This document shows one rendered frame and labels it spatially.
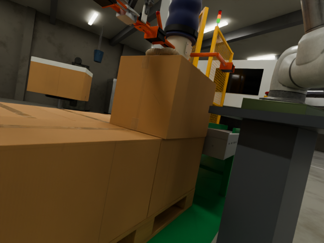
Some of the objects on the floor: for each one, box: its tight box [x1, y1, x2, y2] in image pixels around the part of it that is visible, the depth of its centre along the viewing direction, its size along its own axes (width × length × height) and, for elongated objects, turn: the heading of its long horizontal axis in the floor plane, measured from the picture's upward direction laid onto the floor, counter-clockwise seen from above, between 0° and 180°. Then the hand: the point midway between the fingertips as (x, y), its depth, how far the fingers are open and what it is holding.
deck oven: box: [104, 79, 117, 115], centre depth 951 cm, size 142×110×183 cm
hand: (136, 18), depth 83 cm, fingers open, 9 cm apart
